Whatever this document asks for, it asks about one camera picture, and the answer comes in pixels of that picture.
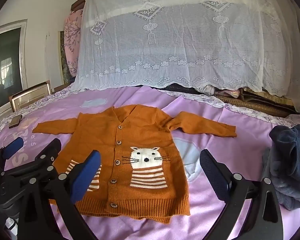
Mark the grey fleece garment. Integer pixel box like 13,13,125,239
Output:
261,147,300,212

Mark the white lace cover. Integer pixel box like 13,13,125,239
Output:
69,0,300,113

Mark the white framed window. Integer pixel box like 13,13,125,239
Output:
0,20,28,115

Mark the pink floral quilt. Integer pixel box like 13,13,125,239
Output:
64,9,84,78

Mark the brown phone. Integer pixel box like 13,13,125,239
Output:
9,114,23,129

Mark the dark wooden board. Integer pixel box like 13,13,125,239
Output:
71,0,89,12

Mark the wooden picture frame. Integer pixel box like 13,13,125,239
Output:
10,81,52,112

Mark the purple floral bed sheet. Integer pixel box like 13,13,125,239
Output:
0,84,297,130

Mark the dark wall picture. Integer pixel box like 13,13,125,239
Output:
59,31,65,84

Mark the dark blue garment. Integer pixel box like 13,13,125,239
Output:
269,124,300,188

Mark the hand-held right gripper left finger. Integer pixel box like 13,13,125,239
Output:
17,150,102,240

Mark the pale pink garment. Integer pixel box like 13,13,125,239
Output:
202,85,240,98

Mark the orange knitted cat cardigan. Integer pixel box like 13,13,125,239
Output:
33,105,237,224

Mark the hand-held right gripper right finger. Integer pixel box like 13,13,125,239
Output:
199,149,284,240

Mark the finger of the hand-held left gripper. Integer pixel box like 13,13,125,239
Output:
0,137,24,178
4,138,62,183

